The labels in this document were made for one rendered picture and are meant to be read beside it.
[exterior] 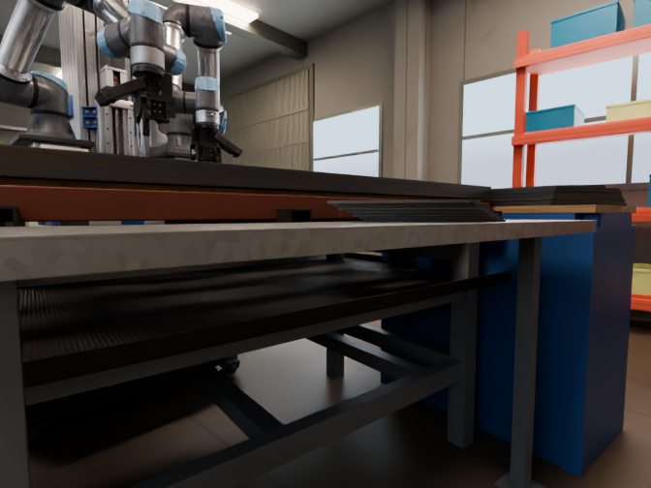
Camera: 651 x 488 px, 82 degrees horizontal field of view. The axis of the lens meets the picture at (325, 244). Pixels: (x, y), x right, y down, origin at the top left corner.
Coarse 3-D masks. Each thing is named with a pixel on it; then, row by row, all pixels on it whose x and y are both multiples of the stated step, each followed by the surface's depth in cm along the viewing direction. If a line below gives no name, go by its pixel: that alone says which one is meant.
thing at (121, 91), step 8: (136, 80) 89; (104, 88) 86; (112, 88) 86; (120, 88) 87; (128, 88) 88; (136, 88) 89; (96, 96) 85; (104, 96) 85; (112, 96) 86; (120, 96) 87; (128, 96) 91; (104, 104) 86; (112, 104) 89
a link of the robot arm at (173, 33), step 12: (168, 12) 140; (180, 12) 141; (168, 24) 138; (180, 24) 141; (168, 36) 137; (180, 36) 141; (180, 48) 140; (180, 84) 135; (180, 96) 130; (180, 108) 131
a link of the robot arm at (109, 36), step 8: (112, 24) 93; (104, 32) 93; (112, 32) 92; (120, 32) 91; (104, 40) 94; (112, 40) 93; (120, 40) 92; (104, 48) 96; (112, 48) 95; (120, 48) 94; (128, 48) 94; (112, 56) 98; (120, 56) 98; (128, 56) 98
